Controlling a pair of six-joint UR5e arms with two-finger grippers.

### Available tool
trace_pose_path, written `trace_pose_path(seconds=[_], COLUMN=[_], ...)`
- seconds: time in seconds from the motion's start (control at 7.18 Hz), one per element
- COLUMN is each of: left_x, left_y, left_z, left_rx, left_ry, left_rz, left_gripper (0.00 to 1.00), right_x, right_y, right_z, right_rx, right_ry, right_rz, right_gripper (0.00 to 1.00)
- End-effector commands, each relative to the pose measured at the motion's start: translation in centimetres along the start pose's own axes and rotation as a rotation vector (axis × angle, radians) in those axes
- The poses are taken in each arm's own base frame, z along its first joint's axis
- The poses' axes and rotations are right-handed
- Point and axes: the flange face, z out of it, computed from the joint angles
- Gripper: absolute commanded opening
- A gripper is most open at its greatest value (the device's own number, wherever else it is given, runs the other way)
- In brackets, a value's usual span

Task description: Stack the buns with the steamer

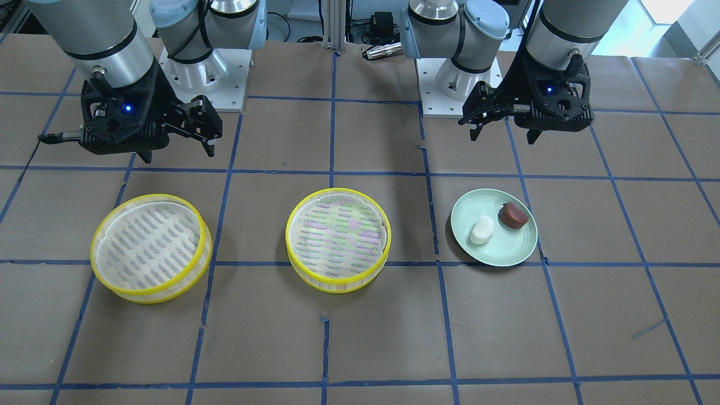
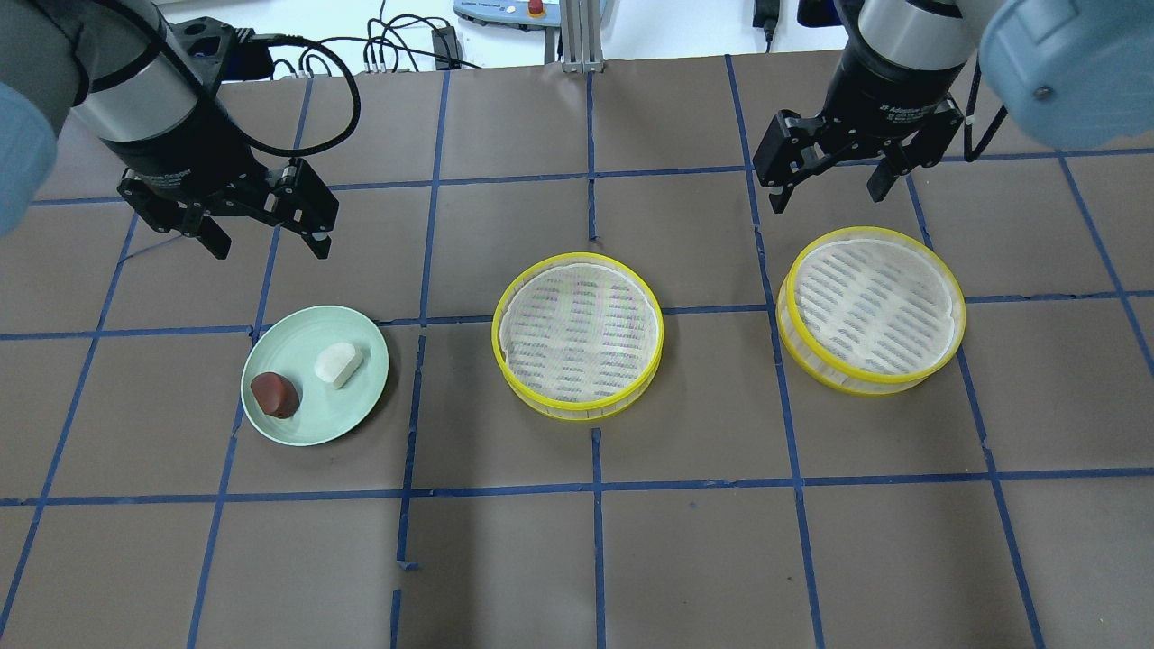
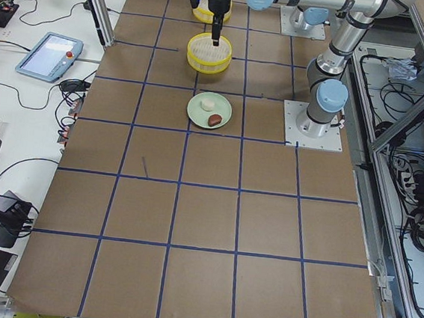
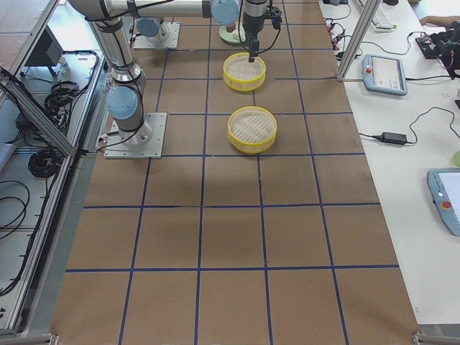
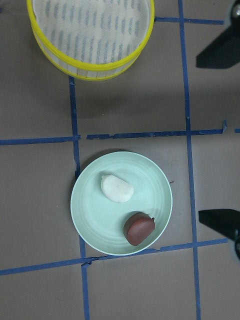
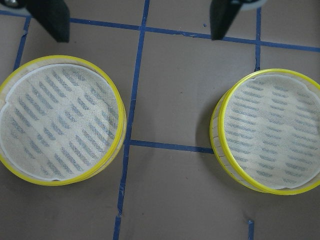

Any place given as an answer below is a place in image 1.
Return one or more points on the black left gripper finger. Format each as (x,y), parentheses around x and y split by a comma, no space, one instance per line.
(533,135)
(485,104)

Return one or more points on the aluminium frame post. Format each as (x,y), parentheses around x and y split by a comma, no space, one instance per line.
(334,19)

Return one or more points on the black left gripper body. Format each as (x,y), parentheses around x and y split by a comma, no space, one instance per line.
(518,85)

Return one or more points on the silver cylindrical connector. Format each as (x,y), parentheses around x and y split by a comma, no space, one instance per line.
(382,51)

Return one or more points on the black power adapter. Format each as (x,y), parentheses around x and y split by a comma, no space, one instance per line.
(381,27)

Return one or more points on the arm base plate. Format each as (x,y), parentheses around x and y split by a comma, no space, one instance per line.
(222,78)
(444,88)

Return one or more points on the yellow bamboo steamer centre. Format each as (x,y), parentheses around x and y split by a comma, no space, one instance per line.
(338,240)

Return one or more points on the brown bun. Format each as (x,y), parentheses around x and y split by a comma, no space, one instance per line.
(512,216)

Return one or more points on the yellow bamboo steamer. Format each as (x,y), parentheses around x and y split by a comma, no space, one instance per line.
(338,240)
(151,249)

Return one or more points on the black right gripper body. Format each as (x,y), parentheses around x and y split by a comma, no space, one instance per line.
(165,97)

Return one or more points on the white bun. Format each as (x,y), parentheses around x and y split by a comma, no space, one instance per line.
(483,230)

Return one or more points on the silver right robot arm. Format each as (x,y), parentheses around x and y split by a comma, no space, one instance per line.
(104,35)

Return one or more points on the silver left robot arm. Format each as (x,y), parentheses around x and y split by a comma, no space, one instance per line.
(471,33)

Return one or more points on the light green plate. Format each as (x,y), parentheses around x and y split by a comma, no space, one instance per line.
(508,247)

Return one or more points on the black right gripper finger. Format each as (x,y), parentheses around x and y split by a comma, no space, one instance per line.
(199,121)
(61,137)

